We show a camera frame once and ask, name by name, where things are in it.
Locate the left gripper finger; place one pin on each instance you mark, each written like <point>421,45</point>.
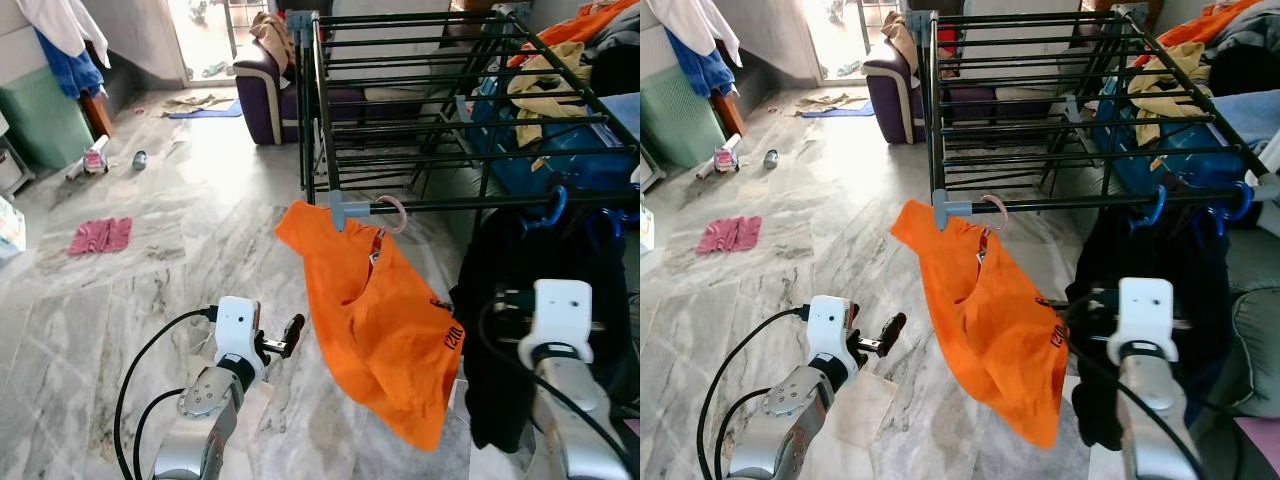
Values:
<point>893,327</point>
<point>294,328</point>

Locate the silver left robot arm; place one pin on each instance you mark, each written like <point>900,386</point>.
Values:
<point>195,440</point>
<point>780,440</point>

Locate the blue plastic hanger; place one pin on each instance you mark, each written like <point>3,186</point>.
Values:
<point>1247,200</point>
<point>561,205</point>
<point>598,225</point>
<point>1160,205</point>

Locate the pink plastic hanger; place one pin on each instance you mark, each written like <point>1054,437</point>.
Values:
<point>403,215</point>
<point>1005,212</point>

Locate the black garment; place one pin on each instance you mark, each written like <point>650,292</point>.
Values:
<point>490,260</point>
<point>1150,250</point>

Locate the orange shirt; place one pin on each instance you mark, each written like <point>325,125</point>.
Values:
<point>990,320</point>
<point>380,320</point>

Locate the black metal drying rack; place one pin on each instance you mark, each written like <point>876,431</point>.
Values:
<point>950,208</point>
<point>348,210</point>

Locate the blue bag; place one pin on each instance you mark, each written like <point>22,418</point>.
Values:
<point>580,160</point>
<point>1200,160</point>

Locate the green leather sofa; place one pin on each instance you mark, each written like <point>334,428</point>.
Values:
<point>1255,320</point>

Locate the pink cloth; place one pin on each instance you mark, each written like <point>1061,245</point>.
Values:
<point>100,236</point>
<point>730,235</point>

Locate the small grey can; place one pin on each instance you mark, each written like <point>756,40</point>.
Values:
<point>771,159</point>
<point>140,160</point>

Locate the blue floor mat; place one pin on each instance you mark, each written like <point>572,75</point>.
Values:
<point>845,110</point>
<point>215,112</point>

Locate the yellow garment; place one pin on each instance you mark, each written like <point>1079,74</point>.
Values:
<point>1170,85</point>
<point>545,85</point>

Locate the purple armchair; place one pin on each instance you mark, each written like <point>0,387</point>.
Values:
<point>262,100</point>
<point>892,100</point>

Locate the pink and white toy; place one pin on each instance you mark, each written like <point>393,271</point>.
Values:
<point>727,158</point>
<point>95,158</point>

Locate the beige cloth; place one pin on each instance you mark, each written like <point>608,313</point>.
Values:
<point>830,100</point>
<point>200,100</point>

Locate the green storage bin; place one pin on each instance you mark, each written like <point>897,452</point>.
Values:
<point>40,120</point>
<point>680,120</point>

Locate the brown wooden board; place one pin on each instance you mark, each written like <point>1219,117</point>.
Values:
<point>98,112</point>
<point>728,112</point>

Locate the beige garment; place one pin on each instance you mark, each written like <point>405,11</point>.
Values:
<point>272,40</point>
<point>903,40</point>

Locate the orange fabric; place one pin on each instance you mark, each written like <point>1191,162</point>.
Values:
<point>1200,25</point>
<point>580,25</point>

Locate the blue hanging cloth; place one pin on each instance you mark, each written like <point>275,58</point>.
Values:
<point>70,65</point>
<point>700,65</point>

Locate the white hanging garment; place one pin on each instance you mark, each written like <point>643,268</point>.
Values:
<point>690,20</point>
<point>60,20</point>

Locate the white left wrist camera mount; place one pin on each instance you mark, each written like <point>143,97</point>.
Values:
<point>828,325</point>
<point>236,325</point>

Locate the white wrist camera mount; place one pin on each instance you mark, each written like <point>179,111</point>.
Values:
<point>236,325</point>
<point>1145,305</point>
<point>560,310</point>
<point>828,325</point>

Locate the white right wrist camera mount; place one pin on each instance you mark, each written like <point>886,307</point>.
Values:
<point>560,310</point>
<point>1145,305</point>

